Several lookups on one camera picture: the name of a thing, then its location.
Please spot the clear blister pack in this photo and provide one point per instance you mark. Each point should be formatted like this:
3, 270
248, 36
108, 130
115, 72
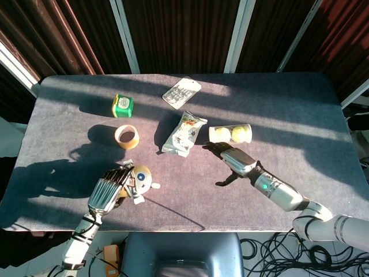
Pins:
181, 92

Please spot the green snack bag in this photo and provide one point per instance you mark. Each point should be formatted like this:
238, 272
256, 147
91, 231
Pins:
184, 134

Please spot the brown packing tape roll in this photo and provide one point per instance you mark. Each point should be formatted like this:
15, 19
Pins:
127, 136

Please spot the green and yellow box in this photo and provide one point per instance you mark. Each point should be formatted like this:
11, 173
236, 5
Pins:
123, 106

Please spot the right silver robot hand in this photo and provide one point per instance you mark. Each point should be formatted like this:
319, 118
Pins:
240, 163

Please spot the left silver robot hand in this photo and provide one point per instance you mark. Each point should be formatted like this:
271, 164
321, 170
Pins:
103, 194

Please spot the dark red curtain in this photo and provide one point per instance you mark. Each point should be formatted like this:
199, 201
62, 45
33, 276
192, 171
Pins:
184, 34

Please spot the blue grey table cloth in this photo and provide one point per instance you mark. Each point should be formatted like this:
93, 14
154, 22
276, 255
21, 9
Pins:
259, 101

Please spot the white yellow plush toy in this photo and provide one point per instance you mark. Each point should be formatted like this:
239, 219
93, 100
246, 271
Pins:
140, 180

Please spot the clear tube of tennis balls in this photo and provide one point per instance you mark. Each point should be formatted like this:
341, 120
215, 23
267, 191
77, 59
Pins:
230, 134

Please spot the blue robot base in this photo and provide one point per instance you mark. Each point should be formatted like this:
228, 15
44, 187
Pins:
181, 254

